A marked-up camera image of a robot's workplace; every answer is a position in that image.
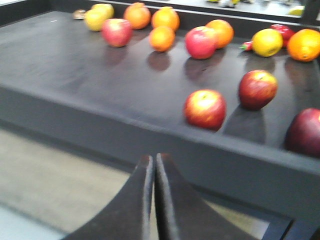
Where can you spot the red yellow apple near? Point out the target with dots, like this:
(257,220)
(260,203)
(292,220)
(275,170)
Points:
(205,108)

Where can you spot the black wooden display stand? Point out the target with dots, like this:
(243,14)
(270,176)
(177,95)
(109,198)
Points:
(61,82)

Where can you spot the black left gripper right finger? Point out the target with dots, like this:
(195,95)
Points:
(181,214)

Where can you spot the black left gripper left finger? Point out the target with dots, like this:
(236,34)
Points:
(127,215)

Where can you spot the dark red apple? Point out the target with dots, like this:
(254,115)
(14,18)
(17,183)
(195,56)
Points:
(256,89)
(303,134)

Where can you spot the yellow apple front left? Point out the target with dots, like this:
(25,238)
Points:
(94,19)

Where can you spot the red apple front right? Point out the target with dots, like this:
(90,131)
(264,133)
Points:
(201,42)

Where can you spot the small orange front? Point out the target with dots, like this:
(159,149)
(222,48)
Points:
(162,38)

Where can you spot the red bell pepper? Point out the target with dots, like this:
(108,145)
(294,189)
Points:
(285,31)

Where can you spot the red apple front left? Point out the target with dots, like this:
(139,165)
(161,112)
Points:
(117,32)

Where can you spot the dark red apple right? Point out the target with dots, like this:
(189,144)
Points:
(303,134)

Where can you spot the dark red apple middle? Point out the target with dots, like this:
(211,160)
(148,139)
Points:
(256,89)

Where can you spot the red chili pepper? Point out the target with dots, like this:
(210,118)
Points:
(246,46)

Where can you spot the orange back middle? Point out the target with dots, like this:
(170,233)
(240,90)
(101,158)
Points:
(166,16)

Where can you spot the orange back left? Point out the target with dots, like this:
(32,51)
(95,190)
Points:
(138,15)

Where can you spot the orange centre right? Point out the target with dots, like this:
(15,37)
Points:
(224,31)

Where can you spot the large orange far right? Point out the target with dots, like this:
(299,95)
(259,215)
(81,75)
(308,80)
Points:
(304,45)

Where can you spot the yellow apple back left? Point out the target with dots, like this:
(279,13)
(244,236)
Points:
(106,8)

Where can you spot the brown mushroom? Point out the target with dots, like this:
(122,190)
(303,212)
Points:
(79,14)

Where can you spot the yellow apple right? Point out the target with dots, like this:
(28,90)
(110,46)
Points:
(267,42)

